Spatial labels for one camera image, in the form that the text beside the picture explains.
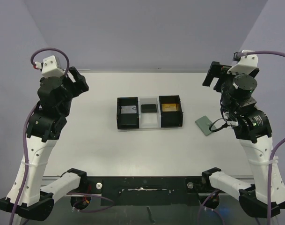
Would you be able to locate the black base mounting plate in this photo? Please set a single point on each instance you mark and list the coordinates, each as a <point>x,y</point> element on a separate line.
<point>147,191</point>

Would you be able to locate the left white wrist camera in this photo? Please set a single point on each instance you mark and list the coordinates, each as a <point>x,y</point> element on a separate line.
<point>51,67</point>

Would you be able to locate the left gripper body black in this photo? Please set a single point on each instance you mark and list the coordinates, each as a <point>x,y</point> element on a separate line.
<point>77,79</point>

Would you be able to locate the black left bin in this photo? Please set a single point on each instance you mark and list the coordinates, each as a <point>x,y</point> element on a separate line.
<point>127,121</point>

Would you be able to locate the silver blue card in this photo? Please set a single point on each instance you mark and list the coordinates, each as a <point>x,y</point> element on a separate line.
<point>128,109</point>

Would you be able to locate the black card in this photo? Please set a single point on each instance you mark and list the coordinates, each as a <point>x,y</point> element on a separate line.
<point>149,108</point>

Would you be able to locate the gold card in bin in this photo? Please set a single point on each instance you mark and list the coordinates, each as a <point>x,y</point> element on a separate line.
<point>170,107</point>

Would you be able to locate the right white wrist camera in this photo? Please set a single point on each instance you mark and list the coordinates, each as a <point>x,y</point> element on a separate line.
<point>246,63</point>

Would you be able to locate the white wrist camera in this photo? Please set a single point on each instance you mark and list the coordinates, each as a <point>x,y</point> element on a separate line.
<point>246,63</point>
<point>51,67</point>

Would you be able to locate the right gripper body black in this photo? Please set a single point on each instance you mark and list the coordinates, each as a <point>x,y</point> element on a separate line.
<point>214,74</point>

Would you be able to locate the green leather card holder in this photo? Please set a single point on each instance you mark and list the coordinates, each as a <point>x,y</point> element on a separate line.
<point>203,124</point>

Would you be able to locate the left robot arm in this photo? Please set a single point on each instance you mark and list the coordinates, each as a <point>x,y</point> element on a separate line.
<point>41,131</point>

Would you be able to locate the white middle bin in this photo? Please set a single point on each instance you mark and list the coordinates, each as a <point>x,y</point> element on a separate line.
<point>149,120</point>

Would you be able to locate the black bin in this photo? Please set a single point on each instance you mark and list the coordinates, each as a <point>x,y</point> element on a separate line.
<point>127,121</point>
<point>171,119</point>

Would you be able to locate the black right bin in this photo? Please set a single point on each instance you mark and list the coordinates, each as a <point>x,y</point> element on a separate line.
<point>171,119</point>

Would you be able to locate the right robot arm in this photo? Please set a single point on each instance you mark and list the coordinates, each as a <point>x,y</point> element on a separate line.
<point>266,196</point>

